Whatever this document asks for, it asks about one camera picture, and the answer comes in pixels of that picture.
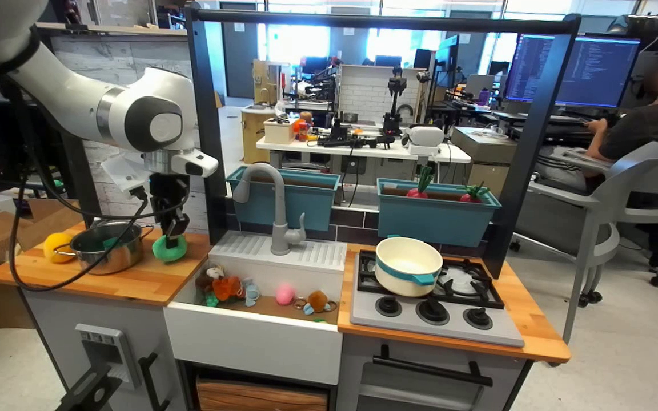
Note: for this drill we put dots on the brown orange plush toy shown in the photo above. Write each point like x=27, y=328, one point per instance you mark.
x=217, y=285

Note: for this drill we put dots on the toy kitchen cabinet wooden counter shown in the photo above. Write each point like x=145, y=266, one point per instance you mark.
x=138, y=286

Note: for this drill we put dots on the white background table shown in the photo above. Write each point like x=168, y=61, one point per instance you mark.
x=367, y=152

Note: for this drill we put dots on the grey office chair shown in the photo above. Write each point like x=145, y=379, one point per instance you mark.
x=611, y=197

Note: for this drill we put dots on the yellow round plushie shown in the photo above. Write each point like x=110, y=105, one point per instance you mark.
x=55, y=248

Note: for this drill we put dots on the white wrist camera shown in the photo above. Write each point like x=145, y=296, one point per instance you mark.
x=193, y=163

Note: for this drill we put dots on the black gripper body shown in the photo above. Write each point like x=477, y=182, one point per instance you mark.
x=169, y=190

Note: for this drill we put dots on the grey toy stove top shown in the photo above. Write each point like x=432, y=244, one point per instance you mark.
x=434, y=322

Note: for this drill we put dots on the grey wood pattern backboard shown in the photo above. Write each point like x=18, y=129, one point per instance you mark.
x=114, y=53

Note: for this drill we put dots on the cardboard box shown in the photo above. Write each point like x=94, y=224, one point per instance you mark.
x=1, y=230

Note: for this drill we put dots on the pink ball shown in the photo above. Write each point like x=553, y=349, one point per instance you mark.
x=284, y=294

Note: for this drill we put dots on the computer monitor blue screen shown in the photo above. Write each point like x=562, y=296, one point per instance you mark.
x=572, y=71

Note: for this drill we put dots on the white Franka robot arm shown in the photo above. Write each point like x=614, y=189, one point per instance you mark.
x=78, y=99

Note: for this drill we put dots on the green round plushie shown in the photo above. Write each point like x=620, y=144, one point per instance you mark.
x=169, y=250

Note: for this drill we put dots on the stainless steel pot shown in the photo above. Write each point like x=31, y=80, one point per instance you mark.
x=107, y=248

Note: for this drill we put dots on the small blue toy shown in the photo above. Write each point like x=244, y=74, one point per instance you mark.
x=252, y=294

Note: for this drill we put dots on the black metal frame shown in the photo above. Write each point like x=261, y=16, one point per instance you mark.
x=525, y=152

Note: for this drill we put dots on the teal plastic bin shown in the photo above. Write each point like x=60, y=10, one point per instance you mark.
x=307, y=201
x=434, y=221

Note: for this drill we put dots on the seated person dark shirt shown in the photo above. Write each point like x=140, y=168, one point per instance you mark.
x=649, y=127

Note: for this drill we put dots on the grey toy faucet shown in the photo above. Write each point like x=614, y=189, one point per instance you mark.
x=277, y=230

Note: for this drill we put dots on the white toy sink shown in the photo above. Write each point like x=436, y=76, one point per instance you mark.
x=252, y=343

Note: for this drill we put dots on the small orange toy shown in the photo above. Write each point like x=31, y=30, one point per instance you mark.
x=317, y=300

